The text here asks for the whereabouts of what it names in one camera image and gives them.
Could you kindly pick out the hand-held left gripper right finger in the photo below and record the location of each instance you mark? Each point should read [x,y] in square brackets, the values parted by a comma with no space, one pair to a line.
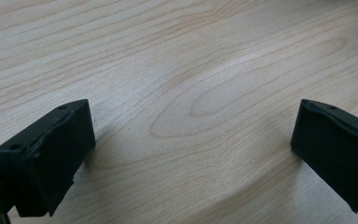
[335,149]

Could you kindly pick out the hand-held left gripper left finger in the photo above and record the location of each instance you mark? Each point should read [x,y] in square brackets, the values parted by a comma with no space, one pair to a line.
[48,155]

